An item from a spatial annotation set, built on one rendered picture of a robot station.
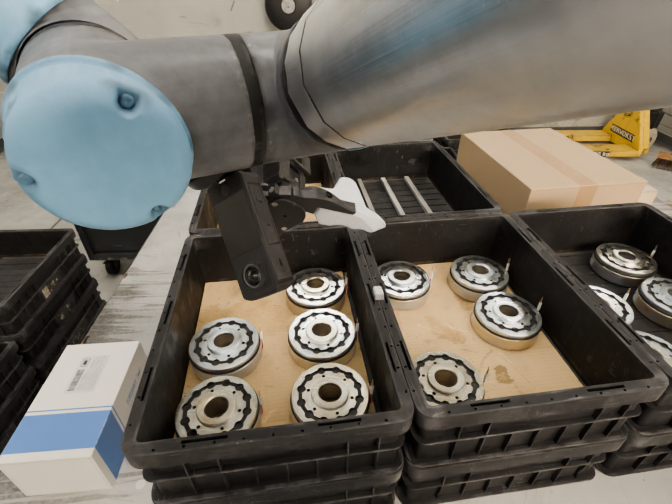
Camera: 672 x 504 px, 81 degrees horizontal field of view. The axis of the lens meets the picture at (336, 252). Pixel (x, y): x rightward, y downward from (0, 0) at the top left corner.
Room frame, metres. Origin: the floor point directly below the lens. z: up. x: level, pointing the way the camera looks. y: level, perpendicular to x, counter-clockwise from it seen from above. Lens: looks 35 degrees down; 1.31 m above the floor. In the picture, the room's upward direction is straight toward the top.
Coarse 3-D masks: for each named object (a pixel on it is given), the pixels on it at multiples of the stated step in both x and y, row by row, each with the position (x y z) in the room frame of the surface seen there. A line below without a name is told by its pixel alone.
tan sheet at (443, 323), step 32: (448, 288) 0.56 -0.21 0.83; (416, 320) 0.48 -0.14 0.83; (448, 320) 0.48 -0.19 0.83; (416, 352) 0.41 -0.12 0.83; (480, 352) 0.41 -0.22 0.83; (512, 352) 0.41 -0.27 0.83; (544, 352) 0.41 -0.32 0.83; (512, 384) 0.35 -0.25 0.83; (544, 384) 0.35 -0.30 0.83; (576, 384) 0.35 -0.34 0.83
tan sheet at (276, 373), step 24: (216, 288) 0.56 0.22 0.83; (216, 312) 0.49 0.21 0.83; (240, 312) 0.49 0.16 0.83; (264, 312) 0.49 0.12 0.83; (288, 312) 0.49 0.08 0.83; (264, 336) 0.44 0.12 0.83; (264, 360) 0.39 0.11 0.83; (288, 360) 0.39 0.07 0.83; (360, 360) 0.39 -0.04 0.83; (192, 384) 0.35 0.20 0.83; (264, 384) 0.35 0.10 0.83; (288, 384) 0.35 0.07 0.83; (264, 408) 0.31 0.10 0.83; (288, 408) 0.31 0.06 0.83
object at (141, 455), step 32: (160, 320) 0.38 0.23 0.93; (384, 320) 0.38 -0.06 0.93; (160, 352) 0.32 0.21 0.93; (384, 352) 0.32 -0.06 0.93; (352, 416) 0.24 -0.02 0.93; (384, 416) 0.24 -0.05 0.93; (128, 448) 0.20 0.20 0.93; (160, 448) 0.20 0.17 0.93; (192, 448) 0.20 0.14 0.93; (224, 448) 0.21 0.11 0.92; (256, 448) 0.21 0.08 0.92; (288, 448) 0.21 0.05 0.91
